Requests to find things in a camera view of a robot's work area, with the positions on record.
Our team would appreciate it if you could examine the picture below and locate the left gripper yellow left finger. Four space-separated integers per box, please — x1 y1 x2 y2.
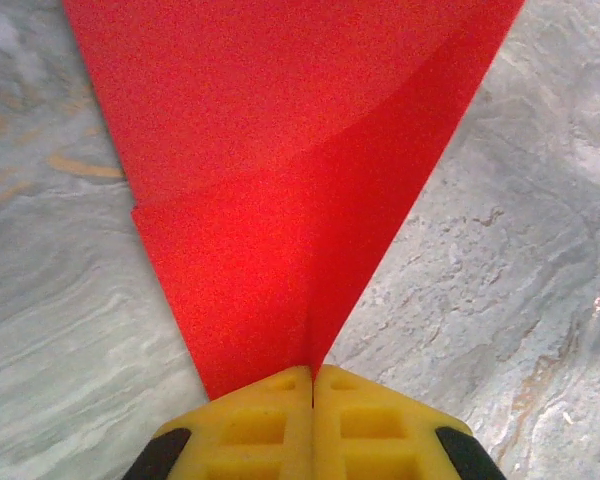
122 365 314 480

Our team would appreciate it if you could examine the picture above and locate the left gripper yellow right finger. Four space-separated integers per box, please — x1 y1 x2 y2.
313 364 506 480

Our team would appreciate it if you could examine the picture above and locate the red cloth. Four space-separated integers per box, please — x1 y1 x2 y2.
62 0 526 401

